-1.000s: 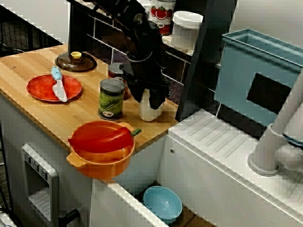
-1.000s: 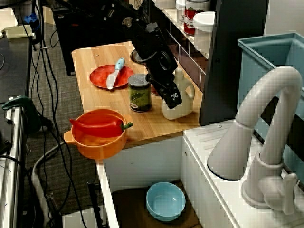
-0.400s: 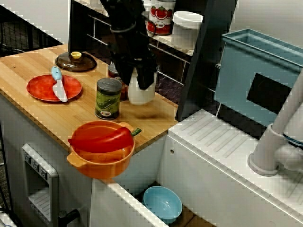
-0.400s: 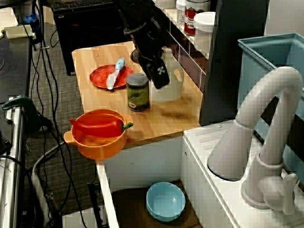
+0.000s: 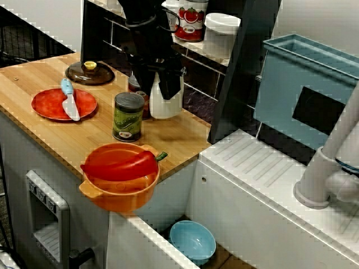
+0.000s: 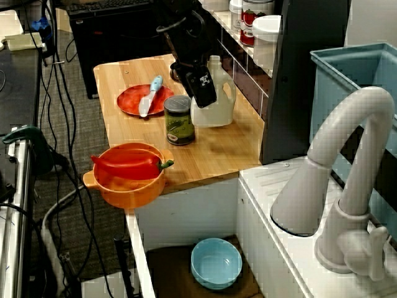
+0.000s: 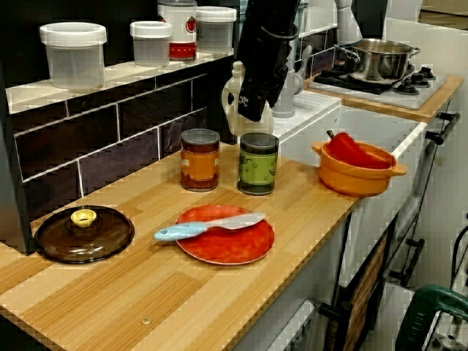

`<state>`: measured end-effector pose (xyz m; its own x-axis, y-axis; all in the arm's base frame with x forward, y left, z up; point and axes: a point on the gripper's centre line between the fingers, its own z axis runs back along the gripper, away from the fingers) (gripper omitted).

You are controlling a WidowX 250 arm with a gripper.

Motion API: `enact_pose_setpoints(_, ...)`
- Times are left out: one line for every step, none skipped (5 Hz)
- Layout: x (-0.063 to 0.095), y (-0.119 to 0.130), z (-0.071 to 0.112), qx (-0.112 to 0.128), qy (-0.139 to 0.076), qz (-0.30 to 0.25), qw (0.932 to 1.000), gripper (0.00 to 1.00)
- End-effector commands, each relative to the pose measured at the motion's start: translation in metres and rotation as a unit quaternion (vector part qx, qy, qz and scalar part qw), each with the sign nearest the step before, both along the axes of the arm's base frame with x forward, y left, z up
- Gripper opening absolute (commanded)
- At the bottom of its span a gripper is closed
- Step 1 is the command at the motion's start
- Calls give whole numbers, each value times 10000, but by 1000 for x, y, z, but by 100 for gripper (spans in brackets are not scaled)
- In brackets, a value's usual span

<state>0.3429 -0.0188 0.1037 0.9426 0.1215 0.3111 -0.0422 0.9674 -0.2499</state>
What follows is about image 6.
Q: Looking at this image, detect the light blue bowl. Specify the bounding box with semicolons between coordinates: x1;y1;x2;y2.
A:
190;237;244;291

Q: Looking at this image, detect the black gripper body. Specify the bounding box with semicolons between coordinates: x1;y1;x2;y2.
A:
166;24;215;78

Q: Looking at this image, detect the black desk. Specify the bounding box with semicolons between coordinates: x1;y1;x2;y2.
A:
0;46;41;134

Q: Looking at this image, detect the grey hose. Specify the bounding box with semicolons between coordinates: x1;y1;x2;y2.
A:
41;184;86;298

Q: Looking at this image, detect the red plate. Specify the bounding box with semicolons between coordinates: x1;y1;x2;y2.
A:
117;84;176;117

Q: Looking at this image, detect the blue handled toy knife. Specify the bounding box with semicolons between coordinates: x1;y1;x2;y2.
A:
138;75;164;119

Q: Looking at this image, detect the brown glass pot lid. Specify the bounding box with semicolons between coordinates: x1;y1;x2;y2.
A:
169;60;189;82

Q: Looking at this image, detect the black equipment box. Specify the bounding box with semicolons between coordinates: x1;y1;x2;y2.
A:
67;0;174;100

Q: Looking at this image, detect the white plastic detergent bottle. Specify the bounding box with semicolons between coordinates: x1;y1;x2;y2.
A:
189;55;238;128

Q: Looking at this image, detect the tomato print can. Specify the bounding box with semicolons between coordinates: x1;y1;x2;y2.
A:
239;0;276;48

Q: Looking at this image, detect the grey toy faucet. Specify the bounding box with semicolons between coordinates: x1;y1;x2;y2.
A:
269;86;397;282

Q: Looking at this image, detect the black cable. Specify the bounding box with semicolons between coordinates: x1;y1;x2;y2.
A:
43;0;112;298

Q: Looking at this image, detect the white toy sink unit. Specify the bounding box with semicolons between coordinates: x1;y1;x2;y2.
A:
125;155;397;298

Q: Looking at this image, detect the plain white lidded jar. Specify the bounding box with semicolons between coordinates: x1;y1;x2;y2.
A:
252;15;283;71

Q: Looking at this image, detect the teal plastic bin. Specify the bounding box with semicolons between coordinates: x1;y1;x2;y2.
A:
310;42;397;245

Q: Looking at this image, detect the dark grey side panel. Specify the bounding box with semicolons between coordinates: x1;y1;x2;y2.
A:
259;0;352;166

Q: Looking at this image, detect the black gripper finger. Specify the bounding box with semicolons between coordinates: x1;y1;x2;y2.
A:
185;71;218;109

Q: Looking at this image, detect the orange plastic pot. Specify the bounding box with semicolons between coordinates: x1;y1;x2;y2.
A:
83;142;175;210

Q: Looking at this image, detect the red toy pepper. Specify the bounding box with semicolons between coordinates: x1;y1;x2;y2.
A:
90;153;175;181

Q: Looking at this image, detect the aluminium frame rail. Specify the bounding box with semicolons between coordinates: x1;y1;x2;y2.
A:
0;136;33;298

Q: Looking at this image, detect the pale paper pad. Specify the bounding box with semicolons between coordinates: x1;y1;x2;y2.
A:
4;32;47;52

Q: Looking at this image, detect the green clamp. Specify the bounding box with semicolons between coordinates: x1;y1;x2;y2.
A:
2;125;56;176

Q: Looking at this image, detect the white jar with print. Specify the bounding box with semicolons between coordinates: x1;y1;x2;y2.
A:
228;0;244;32

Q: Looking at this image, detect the green peas can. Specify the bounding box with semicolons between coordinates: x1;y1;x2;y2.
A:
163;94;196;147

